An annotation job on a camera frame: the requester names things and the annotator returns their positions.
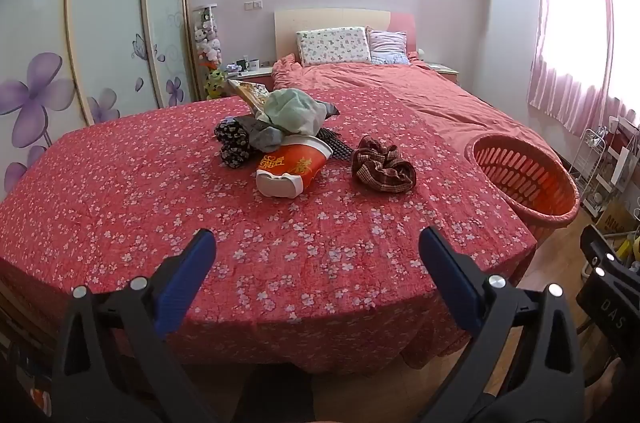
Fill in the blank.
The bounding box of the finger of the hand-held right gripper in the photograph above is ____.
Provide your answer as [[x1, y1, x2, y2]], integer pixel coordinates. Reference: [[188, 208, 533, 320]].
[[580, 225, 640, 289]]

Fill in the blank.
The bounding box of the floral pillow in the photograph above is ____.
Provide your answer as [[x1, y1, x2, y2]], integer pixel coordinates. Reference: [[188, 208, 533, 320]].
[[296, 27, 372, 66]]

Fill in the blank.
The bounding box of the beige book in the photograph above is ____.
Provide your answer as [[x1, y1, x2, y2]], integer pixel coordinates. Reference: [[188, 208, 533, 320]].
[[227, 79, 273, 116]]

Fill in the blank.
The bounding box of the beige and pink headboard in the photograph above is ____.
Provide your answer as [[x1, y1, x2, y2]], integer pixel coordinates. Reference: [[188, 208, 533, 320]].
[[274, 8, 417, 64]]

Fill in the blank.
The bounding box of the grey green knitted cloth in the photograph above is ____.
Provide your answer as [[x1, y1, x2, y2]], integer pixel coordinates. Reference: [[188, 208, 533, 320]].
[[245, 115, 288, 154]]

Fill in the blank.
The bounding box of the pale green cloth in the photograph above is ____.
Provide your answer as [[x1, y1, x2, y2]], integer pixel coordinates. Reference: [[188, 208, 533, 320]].
[[257, 88, 341, 136]]

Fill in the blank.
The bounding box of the red floral printed blanket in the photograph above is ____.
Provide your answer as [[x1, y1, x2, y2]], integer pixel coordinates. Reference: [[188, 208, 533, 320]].
[[0, 95, 538, 376]]

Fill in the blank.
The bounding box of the green frog plush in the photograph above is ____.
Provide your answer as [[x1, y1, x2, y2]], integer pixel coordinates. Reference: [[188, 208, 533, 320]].
[[204, 68, 227, 100]]

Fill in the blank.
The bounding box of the white paper bag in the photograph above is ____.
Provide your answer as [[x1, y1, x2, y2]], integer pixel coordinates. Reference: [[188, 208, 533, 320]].
[[612, 143, 640, 194]]

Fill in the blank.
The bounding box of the black floral cloth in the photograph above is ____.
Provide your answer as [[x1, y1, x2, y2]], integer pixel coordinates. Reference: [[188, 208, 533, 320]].
[[214, 115, 251, 168]]

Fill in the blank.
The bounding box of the white wire rack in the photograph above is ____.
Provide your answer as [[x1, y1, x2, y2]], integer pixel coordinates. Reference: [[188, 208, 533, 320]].
[[570, 128, 608, 191]]

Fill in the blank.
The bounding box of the striped pink pillow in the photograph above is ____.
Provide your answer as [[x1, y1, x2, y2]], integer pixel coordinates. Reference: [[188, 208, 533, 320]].
[[367, 29, 411, 64]]

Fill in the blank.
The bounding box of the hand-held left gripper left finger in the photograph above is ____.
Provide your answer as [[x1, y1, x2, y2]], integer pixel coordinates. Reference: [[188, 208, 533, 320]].
[[52, 229, 218, 423]]

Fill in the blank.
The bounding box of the floral sliding door wardrobe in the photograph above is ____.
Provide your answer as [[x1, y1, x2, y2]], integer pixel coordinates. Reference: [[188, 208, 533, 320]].
[[0, 0, 198, 204]]

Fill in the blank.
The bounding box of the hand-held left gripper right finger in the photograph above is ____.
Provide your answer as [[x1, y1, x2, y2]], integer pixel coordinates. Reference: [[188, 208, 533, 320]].
[[419, 226, 588, 423]]

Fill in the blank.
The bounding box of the pink curtain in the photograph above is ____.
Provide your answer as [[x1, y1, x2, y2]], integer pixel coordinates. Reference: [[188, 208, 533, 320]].
[[527, 0, 613, 138], [602, 0, 640, 128]]

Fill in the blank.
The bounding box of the brown plaid cloth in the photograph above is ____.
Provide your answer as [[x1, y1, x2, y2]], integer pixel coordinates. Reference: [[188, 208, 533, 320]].
[[350, 135, 418, 194]]

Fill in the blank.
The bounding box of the orange plastic laundry basket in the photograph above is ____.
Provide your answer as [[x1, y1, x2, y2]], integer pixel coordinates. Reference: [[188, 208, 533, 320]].
[[465, 133, 581, 241]]

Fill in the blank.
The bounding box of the black mesh cloth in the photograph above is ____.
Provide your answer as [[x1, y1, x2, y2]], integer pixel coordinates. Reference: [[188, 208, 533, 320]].
[[317, 127, 357, 162]]

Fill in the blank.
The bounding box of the brown paper bag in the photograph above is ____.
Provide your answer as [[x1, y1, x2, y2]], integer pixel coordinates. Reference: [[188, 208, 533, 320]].
[[597, 198, 636, 234]]

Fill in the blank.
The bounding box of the pink nightstand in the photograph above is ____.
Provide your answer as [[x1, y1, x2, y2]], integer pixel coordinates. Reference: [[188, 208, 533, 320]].
[[422, 60, 460, 86], [227, 65, 275, 91]]

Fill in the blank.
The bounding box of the column of plush toys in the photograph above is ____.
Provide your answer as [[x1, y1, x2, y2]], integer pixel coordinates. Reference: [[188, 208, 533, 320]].
[[192, 4, 223, 101]]

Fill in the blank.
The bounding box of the red instant noodle cup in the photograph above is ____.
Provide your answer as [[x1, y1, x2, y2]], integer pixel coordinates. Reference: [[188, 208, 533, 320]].
[[255, 135, 334, 198]]

